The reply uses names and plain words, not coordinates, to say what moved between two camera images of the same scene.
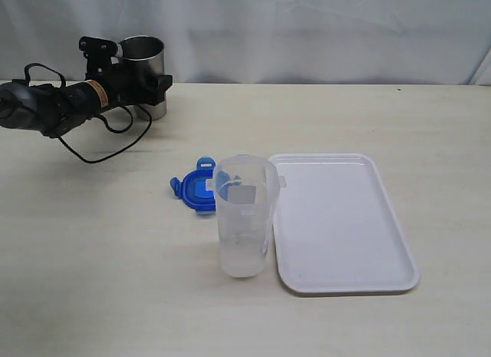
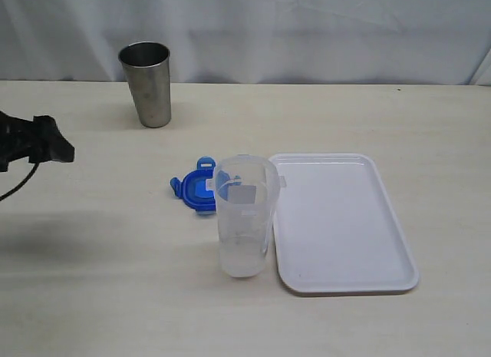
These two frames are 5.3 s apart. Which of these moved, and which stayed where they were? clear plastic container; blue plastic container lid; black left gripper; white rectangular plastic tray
Moved: black left gripper
Stayed: blue plastic container lid; white rectangular plastic tray; clear plastic container
